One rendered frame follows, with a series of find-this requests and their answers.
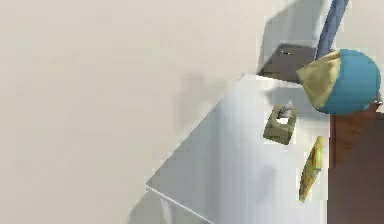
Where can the white table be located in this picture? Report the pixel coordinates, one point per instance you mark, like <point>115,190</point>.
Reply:
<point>226,160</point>

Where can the olive green tissue box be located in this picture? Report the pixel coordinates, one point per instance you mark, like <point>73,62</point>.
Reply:
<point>280,127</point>

